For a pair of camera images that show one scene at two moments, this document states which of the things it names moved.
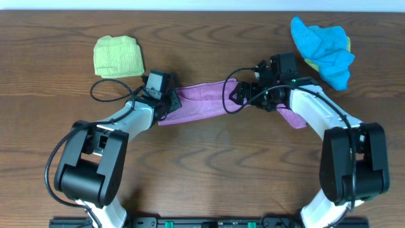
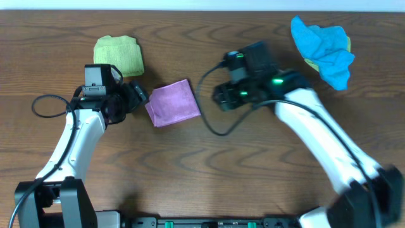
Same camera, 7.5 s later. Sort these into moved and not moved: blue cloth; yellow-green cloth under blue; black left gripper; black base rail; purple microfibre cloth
Moved: black left gripper; purple microfibre cloth
Not moved: black base rail; blue cloth; yellow-green cloth under blue
